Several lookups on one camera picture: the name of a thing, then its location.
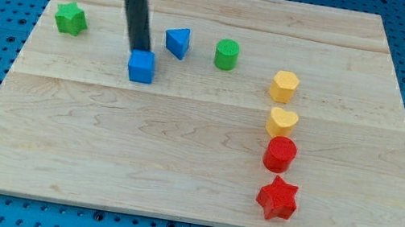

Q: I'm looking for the green cylinder block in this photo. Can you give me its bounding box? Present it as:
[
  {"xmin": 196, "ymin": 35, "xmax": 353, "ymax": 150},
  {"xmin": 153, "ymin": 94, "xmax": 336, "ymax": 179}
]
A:
[{"xmin": 214, "ymin": 39, "xmax": 240, "ymax": 71}]

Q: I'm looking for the red cylinder block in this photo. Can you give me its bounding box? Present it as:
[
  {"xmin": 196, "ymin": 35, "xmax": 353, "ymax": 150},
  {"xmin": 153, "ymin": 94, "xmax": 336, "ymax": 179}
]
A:
[{"xmin": 262, "ymin": 136, "xmax": 298, "ymax": 174}]

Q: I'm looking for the green star block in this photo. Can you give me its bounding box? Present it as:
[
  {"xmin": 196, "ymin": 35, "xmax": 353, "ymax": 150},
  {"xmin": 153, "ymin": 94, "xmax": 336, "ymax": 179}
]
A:
[{"xmin": 54, "ymin": 2, "xmax": 88, "ymax": 36}]

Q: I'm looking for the red star block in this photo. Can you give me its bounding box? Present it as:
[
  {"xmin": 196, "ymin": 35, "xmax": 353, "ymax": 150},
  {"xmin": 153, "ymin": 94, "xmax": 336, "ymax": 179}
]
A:
[{"xmin": 256, "ymin": 176, "xmax": 299, "ymax": 220}]

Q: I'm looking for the yellow heart block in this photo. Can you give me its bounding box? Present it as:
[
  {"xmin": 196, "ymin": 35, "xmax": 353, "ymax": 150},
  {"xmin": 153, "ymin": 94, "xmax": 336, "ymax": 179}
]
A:
[{"xmin": 265, "ymin": 107, "xmax": 299, "ymax": 138}]

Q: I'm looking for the blue cube block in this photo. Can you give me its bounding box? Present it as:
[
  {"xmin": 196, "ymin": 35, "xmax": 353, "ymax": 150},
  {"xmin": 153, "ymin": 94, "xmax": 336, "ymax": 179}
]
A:
[{"xmin": 127, "ymin": 49, "xmax": 155, "ymax": 84}]

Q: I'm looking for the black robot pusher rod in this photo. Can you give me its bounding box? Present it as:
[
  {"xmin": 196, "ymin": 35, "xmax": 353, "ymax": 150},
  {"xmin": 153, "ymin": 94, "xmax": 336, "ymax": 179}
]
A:
[{"xmin": 124, "ymin": 0, "xmax": 151, "ymax": 51}]

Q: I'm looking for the blue triangle block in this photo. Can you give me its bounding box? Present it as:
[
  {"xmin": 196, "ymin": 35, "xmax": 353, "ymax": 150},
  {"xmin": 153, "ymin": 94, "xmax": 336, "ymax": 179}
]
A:
[{"xmin": 165, "ymin": 28, "xmax": 191, "ymax": 60}]

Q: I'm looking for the yellow hexagon block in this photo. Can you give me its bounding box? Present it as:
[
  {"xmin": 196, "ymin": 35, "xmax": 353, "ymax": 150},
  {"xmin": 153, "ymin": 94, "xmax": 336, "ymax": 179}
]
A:
[{"xmin": 269, "ymin": 70, "xmax": 300, "ymax": 104}]

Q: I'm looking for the light wooden board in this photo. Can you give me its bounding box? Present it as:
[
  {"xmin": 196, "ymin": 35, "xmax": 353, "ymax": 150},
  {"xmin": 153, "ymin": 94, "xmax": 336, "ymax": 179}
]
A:
[{"xmin": 0, "ymin": 0, "xmax": 405, "ymax": 227}]

